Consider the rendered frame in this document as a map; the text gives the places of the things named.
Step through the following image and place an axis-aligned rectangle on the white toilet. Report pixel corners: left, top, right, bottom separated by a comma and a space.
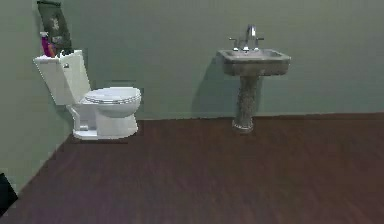
32, 49, 142, 141

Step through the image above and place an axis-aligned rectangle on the chrome sink faucet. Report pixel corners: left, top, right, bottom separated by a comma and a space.
228, 23, 265, 53

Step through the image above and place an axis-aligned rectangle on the purple spray bottle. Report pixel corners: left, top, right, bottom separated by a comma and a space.
39, 31, 57, 58

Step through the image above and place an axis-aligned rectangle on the black object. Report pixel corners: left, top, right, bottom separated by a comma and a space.
0, 172, 19, 217

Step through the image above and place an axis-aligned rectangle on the grey pedestal sink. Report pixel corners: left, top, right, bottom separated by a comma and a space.
217, 48, 292, 135

